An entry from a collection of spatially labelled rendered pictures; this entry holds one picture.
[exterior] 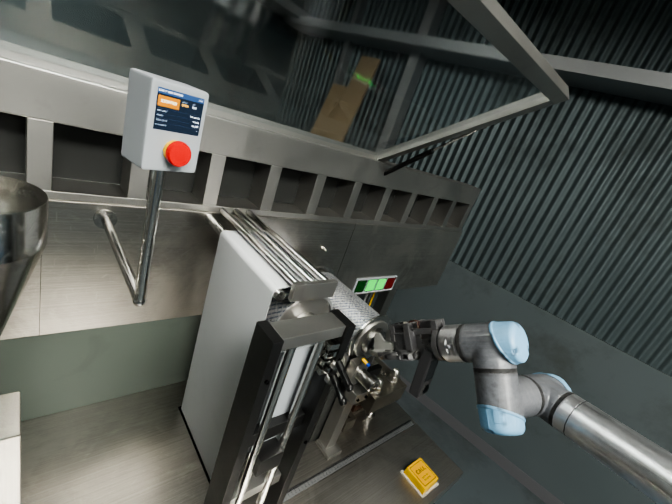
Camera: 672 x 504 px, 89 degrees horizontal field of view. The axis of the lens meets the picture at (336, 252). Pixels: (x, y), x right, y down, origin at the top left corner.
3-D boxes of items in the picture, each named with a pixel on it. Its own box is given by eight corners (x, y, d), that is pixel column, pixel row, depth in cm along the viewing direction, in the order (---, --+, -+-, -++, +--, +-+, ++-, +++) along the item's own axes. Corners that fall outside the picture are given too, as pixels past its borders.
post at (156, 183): (134, 303, 49) (153, 166, 42) (132, 297, 50) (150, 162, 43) (147, 302, 50) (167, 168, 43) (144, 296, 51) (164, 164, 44)
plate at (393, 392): (368, 414, 104) (375, 399, 102) (298, 332, 130) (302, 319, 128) (400, 398, 115) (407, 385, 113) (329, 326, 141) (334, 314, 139)
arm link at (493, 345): (517, 369, 58) (509, 318, 60) (457, 367, 66) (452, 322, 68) (534, 367, 63) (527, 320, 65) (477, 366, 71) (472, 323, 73)
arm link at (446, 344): (476, 357, 72) (457, 367, 66) (456, 357, 75) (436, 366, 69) (469, 321, 73) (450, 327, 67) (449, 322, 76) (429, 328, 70)
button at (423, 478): (421, 495, 94) (425, 489, 93) (403, 472, 98) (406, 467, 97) (435, 483, 98) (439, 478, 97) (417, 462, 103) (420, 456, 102)
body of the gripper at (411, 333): (405, 320, 85) (449, 316, 76) (411, 356, 83) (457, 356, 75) (385, 325, 79) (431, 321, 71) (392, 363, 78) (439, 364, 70)
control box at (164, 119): (148, 175, 38) (161, 79, 35) (119, 155, 41) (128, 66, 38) (203, 178, 44) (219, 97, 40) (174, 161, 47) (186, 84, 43)
